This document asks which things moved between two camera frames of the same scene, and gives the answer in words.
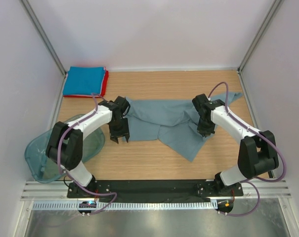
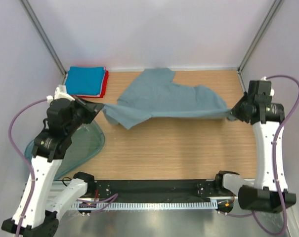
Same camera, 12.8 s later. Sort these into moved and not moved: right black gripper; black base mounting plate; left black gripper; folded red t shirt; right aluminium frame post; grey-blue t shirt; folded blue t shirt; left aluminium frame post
Moved: left black gripper; right black gripper; grey-blue t shirt
Not moved: folded red t shirt; right aluminium frame post; folded blue t shirt; black base mounting plate; left aluminium frame post
